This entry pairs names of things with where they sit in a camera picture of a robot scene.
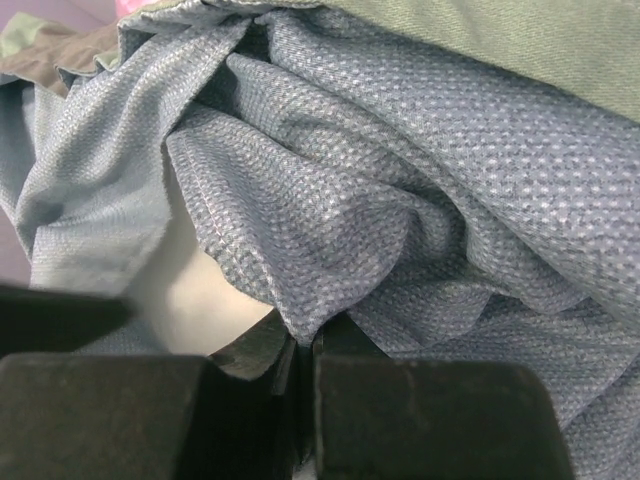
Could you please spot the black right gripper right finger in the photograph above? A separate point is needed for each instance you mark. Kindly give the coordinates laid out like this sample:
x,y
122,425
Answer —
x,y
379,418

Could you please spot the white pillow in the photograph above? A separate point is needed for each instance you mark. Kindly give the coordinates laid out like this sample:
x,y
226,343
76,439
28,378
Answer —
x,y
183,296

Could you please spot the pink satin rose pillow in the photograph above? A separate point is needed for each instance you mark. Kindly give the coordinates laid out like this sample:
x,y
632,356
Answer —
x,y
126,7

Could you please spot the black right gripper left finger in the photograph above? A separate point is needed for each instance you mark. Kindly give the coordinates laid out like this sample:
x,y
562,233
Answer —
x,y
70,416

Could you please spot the blue green brown pillowcase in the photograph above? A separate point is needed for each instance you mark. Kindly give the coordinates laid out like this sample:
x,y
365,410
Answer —
x,y
331,164

